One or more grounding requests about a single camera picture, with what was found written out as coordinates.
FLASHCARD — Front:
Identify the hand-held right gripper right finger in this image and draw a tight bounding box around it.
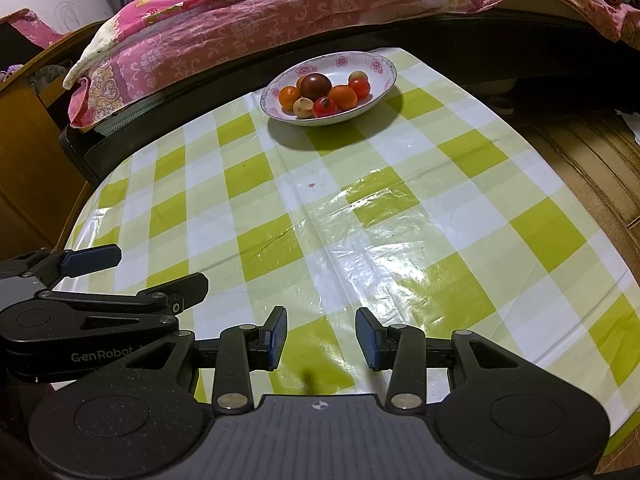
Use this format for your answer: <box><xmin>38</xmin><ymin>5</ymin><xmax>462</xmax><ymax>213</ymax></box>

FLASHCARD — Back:
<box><xmin>355</xmin><ymin>306</ymin><xmax>522</xmax><ymax>411</ymax></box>

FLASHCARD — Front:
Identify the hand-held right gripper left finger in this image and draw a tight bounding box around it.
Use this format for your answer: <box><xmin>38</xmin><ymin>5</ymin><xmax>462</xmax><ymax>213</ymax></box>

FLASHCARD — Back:
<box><xmin>127</xmin><ymin>305</ymin><xmax>289</xmax><ymax>413</ymax></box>

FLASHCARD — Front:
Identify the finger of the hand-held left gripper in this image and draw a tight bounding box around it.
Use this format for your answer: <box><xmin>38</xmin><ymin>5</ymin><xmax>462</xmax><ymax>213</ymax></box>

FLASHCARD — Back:
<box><xmin>37</xmin><ymin>272</ymin><xmax>210</xmax><ymax>342</ymax></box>
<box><xmin>0</xmin><ymin>243</ymin><xmax>123</xmax><ymax>282</ymax></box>

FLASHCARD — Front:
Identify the white floral plate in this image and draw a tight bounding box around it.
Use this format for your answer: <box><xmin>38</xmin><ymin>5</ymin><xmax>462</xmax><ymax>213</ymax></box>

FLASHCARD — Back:
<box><xmin>260</xmin><ymin>52</ymin><xmax>399</xmax><ymax>127</ymax></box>

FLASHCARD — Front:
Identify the light wooden cabinet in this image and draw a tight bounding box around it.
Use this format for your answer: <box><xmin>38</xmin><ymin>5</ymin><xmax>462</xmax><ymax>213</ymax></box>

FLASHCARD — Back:
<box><xmin>0</xmin><ymin>20</ymin><xmax>108</xmax><ymax>261</ymax></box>

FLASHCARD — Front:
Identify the green checkered tablecloth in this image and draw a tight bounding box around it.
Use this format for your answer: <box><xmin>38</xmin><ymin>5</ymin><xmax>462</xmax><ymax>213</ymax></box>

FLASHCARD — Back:
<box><xmin>47</xmin><ymin>47</ymin><xmax>640</xmax><ymax>456</ymax></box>

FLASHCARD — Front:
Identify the black bed base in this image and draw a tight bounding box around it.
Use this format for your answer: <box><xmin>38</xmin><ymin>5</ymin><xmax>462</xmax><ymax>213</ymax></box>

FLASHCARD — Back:
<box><xmin>60</xmin><ymin>10</ymin><xmax>640</xmax><ymax>186</ymax></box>

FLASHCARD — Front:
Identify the dark red tomato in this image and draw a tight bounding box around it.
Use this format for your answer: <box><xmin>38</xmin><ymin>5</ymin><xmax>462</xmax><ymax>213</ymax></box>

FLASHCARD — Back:
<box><xmin>299</xmin><ymin>73</ymin><xmax>332</xmax><ymax>101</ymax></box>

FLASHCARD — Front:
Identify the pink floral blanket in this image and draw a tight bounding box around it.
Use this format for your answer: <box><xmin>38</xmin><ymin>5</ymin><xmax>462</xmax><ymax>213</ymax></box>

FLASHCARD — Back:
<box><xmin>10</xmin><ymin>0</ymin><xmax>640</xmax><ymax>128</ymax></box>

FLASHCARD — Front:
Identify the white paper scrap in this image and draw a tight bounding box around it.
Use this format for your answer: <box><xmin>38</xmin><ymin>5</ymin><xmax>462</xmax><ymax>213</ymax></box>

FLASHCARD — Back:
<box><xmin>617</xmin><ymin>110</ymin><xmax>640</xmax><ymax>147</ymax></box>

